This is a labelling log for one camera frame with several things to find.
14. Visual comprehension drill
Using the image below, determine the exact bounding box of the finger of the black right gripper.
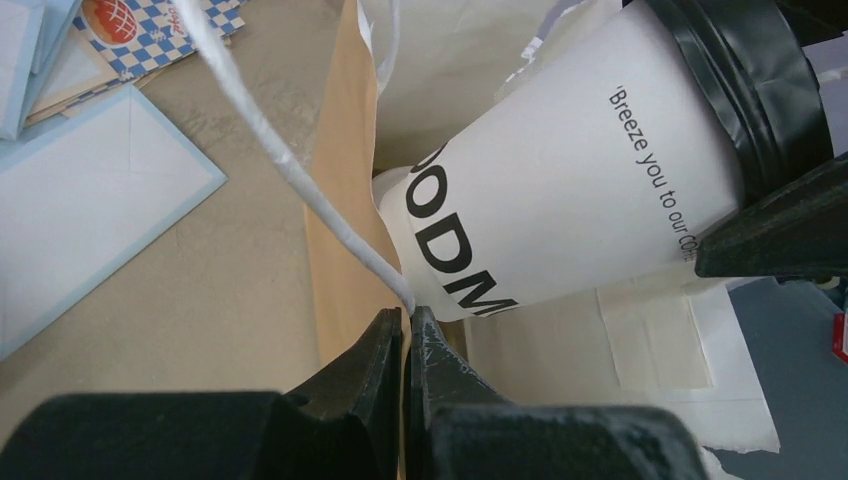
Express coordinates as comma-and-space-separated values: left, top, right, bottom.
695, 153, 847, 278

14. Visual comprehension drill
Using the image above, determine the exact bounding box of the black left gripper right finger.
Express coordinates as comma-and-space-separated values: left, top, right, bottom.
404, 307, 708, 479

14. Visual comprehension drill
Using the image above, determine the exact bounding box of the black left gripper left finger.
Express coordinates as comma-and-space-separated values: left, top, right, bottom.
1, 309, 402, 479

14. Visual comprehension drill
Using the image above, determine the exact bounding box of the kraft brown paper bag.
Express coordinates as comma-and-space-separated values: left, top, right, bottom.
308, 1, 780, 479

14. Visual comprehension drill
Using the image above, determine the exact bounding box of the black lid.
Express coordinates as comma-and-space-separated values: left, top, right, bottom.
648, 1, 834, 206

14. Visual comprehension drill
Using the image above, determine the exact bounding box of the white printed coffee cup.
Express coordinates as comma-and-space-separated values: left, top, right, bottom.
379, 1, 743, 322

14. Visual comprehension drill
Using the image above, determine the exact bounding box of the light blue paper bag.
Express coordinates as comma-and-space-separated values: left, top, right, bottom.
0, 0, 230, 362

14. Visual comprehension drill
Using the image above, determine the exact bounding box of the checkered blue white bag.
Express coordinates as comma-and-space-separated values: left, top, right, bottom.
69, 0, 248, 81

